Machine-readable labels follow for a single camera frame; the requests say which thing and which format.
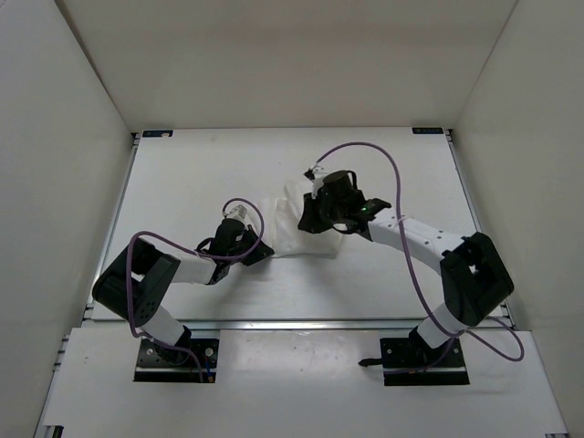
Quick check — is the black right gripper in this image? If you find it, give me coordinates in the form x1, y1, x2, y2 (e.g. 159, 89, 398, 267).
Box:
298, 190, 346, 235

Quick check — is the white pleated skirt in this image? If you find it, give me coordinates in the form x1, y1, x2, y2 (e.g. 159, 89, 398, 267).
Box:
255, 180, 344, 258

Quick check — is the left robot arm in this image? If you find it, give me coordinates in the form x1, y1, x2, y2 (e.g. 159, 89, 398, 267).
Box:
92, 218, 275, 363

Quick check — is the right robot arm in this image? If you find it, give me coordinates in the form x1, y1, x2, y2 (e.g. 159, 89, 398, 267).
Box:
298, 170, 515, 366

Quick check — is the right blue corner label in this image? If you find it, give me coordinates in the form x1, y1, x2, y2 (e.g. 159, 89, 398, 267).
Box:
412, 127, 443, 135

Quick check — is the blue corner label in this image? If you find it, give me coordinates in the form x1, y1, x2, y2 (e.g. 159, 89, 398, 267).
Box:
412, 127, 443, 135
141, 130, 173, 138

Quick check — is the left blue corner label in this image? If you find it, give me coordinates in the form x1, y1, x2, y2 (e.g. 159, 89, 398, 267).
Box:
141, 130, 173, 138

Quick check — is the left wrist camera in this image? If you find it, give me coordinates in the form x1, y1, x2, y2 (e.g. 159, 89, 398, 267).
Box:
224, 204, 247, 224

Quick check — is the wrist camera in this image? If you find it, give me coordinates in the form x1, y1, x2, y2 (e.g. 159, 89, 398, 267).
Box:
224, 204, 247, 224
303, 164, 328, 194

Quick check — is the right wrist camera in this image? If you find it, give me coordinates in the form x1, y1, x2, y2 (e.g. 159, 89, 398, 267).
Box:
303, 164, 328, 194

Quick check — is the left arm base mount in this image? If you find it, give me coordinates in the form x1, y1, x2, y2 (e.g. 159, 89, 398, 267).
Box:
133, 336, 220, 384

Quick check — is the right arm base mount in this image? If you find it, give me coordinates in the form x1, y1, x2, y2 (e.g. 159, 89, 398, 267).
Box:
358, 330, 470, 387

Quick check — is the aluminium table front rail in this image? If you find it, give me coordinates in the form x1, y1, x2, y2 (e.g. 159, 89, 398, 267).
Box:
81, 317, 516, 333

